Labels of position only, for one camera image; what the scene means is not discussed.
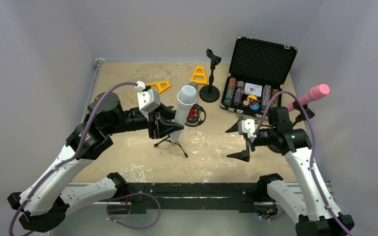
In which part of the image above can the yellow triangle block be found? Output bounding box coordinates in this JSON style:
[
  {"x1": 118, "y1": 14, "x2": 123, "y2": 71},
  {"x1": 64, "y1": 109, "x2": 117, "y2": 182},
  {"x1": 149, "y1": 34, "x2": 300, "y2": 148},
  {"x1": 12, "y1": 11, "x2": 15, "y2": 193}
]
[
  {"x1": 190, "y1": 66, "x2": 208, "y2": 85},
  {"x1": 146, "y1": 81, "x2": 171, "y2": 93}
]

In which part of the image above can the yellow triangle block left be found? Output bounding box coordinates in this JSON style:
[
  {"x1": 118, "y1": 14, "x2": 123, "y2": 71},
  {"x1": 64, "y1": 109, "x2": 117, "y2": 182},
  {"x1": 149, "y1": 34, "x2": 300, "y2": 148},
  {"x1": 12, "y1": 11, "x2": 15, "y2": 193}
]
[{"x1": 146, "y1": 81, "x2": 171, "y2": 93}]

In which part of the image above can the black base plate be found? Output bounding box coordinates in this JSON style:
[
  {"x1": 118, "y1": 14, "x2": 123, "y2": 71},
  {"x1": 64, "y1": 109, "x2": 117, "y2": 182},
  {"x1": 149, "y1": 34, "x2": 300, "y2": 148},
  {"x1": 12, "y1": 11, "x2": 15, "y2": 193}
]
[{"x1": 96, "y1": 181, "x2": 287, "y2": 216}]

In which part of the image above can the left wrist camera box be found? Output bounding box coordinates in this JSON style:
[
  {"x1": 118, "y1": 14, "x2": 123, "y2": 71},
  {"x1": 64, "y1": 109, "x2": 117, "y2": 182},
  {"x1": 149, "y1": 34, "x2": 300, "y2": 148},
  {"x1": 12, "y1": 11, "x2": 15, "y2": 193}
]
[{"x1": 135, "y1": 81, "x2": 161, "y2": 113}]

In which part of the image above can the black round-base clip stand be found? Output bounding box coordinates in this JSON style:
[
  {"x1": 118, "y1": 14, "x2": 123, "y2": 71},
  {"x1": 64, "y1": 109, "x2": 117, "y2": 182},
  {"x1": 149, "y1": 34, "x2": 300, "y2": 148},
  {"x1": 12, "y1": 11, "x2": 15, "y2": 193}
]
[{"x1": 268, "y1": 102, "x2": 315, "y2": 155}]

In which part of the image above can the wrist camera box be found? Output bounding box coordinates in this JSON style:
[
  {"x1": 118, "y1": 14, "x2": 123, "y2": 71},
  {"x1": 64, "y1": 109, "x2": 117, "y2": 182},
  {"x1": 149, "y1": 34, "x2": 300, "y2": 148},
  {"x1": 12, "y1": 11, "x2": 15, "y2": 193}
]
[
  {"x1": 237, "y1": 118, "x2": 256, "y2": 142},
  {"x1": 135, "y1": 81, "x2": 161, "y2": 113}
]

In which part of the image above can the pink microphone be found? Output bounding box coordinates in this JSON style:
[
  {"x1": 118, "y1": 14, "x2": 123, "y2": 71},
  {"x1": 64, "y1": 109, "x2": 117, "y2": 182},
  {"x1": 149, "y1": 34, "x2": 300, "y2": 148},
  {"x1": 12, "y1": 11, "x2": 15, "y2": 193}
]
[{"x1": 298, "y1": 84, "x2": 330, "y2": 106}]

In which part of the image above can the black poker chip case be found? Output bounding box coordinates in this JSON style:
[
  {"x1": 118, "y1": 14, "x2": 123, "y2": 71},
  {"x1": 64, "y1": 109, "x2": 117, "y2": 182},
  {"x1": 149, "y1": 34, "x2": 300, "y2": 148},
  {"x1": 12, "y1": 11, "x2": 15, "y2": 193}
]
[{"x1": 220, "y1": 36, "x2": 298, "y2": 117}]

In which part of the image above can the aluminium frame rail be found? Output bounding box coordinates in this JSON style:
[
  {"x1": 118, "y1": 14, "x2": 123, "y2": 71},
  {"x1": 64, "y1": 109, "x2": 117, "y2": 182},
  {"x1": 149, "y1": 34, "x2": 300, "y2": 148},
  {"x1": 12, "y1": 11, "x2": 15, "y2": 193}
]
[{"x1": 39, "y1": 58, "x2": 105, "y2": 236}]

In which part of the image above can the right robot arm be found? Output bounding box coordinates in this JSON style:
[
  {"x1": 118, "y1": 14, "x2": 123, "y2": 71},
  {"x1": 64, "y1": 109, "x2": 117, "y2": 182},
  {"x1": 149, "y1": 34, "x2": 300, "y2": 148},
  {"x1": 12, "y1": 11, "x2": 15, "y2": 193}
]
[{"x1": 227, "y1": 107, "x2": 354, "y2": 236}]

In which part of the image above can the red glitter microphone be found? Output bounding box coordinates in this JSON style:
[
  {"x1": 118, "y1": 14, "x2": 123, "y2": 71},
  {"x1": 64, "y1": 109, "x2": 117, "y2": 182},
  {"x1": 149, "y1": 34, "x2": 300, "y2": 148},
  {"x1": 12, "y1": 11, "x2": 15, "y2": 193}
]
[{"x1": 187, "y1": 82, "x2": 198, "y2": 122}]

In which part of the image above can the white card deck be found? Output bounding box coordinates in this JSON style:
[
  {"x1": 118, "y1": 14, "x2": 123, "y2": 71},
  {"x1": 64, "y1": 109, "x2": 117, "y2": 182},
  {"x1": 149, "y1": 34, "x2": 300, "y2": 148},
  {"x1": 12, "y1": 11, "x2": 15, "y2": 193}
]
[{"x1": 244, "y1": 83, "x2": 263, "y2": 97}]

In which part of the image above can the black tripod shock-mount stand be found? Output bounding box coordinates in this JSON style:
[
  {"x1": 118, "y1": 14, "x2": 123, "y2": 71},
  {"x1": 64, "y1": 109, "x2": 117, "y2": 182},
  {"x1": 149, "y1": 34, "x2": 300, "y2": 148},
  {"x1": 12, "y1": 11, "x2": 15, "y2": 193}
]
[{"x1": 153, "y1": 103, "x2": 207, "y2": 159}]

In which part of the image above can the yellow triangle block rear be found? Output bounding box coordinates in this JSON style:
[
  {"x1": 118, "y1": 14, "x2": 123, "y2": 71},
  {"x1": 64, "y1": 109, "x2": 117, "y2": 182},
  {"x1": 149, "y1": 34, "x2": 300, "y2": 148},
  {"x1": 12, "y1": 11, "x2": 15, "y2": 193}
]
[{"x1": 190, "y1": 66, "x2": 208, "y2": 85}]

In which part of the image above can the purple cable loop front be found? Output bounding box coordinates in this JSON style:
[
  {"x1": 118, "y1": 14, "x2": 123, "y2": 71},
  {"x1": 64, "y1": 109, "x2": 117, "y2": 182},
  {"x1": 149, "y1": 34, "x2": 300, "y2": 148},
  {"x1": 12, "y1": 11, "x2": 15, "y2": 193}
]
[{"x1": 106, "y1": 191, "x2": 161, "y2": 230}]

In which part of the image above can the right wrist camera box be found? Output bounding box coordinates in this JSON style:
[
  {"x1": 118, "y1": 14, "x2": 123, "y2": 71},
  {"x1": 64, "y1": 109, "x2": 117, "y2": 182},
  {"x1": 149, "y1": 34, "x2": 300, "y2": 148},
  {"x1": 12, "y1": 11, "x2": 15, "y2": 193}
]
[{"x1": 237, "y1": 118, "x2": 256, "y2": 142}]

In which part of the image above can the white microphone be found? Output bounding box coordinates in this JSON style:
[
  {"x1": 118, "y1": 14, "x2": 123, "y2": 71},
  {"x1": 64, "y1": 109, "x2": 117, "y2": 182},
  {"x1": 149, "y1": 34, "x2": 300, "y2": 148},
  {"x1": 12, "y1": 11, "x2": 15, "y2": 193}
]
[{"x1": 173, "y1": 85, "x2": 197, "y2": 126}]

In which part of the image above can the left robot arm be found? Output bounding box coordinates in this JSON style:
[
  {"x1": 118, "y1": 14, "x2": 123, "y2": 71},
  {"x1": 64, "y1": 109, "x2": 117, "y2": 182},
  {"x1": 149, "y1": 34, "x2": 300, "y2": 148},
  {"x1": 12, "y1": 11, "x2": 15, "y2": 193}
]
[{"x1": 8, "y1": 90, "x2": 188, "y2": 233}]

